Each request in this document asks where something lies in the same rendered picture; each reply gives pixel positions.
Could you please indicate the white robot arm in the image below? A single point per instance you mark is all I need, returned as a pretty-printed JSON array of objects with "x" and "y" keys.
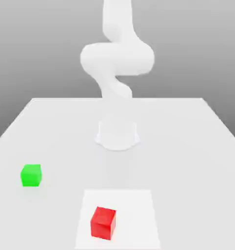
[{"x": 117, "y": 58}]

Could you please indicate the small red cube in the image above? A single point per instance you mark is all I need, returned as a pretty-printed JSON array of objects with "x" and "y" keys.
[{"x": 102, "y": 222}]

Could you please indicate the small green cube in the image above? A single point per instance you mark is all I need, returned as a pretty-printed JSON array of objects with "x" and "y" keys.
[{"x": 31, "y": 175}]

